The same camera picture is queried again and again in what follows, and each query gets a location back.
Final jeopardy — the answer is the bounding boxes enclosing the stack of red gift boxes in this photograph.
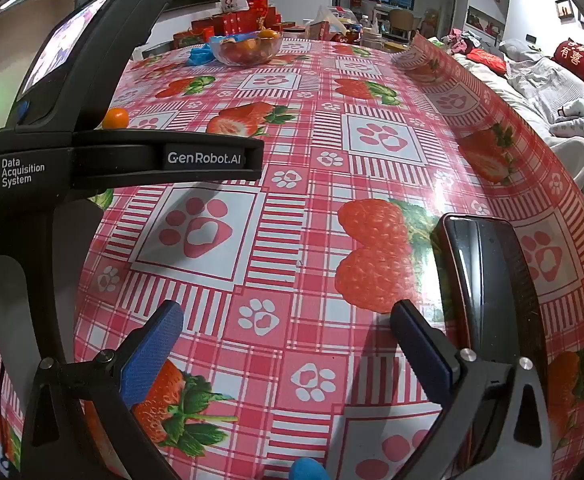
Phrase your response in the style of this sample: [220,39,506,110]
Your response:
[174,0,297,48]

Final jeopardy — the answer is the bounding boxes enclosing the black smartphone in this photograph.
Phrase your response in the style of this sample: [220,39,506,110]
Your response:
[429,214,548,463]

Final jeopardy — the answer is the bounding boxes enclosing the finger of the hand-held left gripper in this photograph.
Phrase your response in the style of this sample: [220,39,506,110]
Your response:
[73,130,266,182]

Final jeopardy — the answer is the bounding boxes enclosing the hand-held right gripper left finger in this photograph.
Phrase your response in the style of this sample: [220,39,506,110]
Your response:
[20,300,185,480]

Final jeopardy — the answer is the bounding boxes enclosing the glass bowl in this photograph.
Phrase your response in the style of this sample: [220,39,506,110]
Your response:
[208,31,283,67]

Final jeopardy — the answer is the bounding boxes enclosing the tan chair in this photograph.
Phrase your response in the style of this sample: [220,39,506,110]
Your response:
[388,8,423,41]

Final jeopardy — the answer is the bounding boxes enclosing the blue plastic bag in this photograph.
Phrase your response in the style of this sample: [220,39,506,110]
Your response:
[188,44,217,67]

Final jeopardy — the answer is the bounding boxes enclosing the red cloth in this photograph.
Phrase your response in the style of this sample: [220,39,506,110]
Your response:
[464,49,508,76]

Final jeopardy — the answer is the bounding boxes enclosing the grey blanket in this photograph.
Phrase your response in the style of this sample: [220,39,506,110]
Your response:
[502,40,584,126]

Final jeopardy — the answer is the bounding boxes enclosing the person's right hand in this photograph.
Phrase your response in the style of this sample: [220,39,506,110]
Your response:
[292,457,329,480]

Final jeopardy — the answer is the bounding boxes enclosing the red pillow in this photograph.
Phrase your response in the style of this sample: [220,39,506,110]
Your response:
[552,39,584,88]

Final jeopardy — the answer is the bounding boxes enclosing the strawberry print tablecloth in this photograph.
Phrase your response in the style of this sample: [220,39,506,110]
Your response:
[0,35,584,480]

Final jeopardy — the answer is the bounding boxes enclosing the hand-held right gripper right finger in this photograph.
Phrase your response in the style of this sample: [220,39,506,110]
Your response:
[391,299,553,480]

